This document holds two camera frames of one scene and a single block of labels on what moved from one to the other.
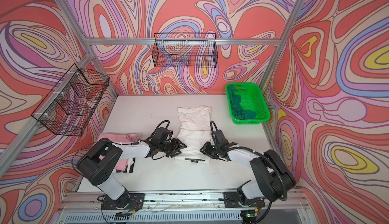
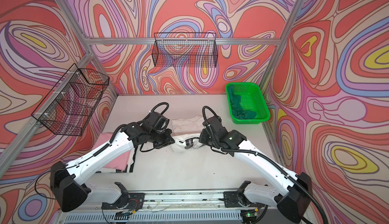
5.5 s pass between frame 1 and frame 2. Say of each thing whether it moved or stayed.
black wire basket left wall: stayed
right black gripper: moved
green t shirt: stayed
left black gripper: moved
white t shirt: moved
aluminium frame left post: stayed
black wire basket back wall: stayed
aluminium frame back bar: stayed
